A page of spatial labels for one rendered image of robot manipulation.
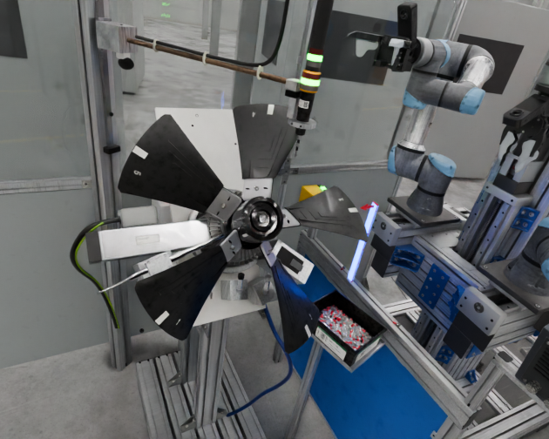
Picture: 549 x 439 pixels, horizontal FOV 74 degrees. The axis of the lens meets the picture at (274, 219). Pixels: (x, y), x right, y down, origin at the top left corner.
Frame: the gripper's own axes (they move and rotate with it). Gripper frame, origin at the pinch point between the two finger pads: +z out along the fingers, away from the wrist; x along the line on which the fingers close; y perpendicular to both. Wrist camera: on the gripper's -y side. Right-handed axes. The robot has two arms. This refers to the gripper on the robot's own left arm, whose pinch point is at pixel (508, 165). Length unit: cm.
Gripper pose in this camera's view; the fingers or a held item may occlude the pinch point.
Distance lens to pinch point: 115.9
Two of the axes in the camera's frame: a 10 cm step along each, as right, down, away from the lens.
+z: -1.5, 8.5, 5.1
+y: 8.8, -1.2, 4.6
